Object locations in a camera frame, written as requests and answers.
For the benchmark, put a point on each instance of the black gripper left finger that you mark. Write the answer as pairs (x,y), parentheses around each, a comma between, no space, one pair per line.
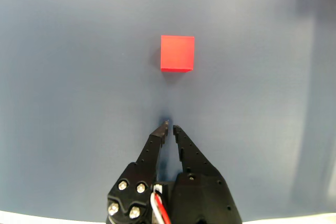
(136,182)

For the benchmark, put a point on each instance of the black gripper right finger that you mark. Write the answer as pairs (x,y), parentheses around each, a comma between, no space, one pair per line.
(202,195)

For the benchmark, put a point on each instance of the dark blue table mat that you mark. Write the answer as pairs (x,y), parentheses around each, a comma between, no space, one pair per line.
(78,77)

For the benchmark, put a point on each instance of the red cube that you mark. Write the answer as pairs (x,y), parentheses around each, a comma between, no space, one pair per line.
(177,53)

